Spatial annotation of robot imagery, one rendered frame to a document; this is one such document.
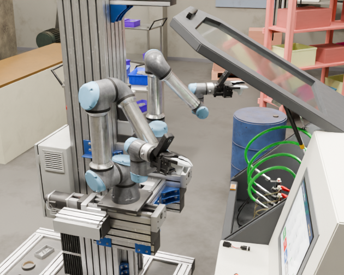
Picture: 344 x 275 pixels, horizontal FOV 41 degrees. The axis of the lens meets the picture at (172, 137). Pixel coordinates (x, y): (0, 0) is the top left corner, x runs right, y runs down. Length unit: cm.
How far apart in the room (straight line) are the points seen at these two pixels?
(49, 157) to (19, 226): 174
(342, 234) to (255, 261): 81
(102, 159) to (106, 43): 58
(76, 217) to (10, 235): 181
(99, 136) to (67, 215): 53
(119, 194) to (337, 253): 128
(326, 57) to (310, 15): 69
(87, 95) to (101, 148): 27
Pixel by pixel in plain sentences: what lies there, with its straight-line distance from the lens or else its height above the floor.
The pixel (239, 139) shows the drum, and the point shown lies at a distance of 438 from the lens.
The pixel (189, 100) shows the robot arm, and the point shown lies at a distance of 268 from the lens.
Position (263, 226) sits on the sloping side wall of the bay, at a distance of 213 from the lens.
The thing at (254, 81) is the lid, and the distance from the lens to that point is 184.
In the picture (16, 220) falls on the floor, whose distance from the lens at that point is 439.
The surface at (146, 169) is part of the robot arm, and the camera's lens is 200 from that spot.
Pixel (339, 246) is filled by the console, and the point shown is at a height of 148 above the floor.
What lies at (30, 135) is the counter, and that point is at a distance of 587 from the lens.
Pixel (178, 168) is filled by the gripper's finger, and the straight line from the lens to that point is 179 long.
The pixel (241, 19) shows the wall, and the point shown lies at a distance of 987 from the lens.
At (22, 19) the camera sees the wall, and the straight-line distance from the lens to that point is 1204.
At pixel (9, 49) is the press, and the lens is 738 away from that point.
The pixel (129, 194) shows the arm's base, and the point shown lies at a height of 108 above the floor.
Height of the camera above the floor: 221
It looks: 22 degrees down
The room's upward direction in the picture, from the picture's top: straight up
